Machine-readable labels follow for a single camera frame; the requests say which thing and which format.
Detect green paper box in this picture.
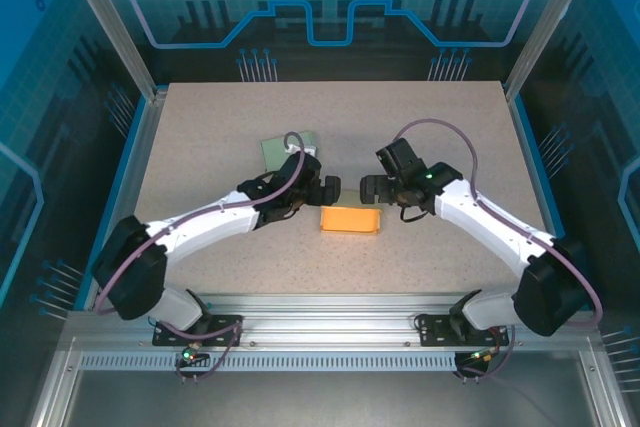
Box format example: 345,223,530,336
258,129,320,173

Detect yellow paper box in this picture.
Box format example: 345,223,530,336
318,189,383,237

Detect blue side trim strip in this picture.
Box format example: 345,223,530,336
507,94,571,253
73,91,154,309

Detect small connector with green light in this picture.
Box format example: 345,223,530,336
175,344,209,367
457,349,494,366

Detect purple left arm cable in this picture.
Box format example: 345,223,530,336
94,131,306,384

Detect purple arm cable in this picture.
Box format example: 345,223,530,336
94,131,306,384
392,117,604,384

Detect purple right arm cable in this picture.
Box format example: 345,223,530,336
392,117,604,384

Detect aluminium mounting rail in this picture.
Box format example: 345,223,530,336
64,291,601,352

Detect slotted grey cable duct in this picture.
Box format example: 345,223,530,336
79,352,459,372

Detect aluminium frame post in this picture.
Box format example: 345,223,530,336
53,0,170,102
502,0,604,102

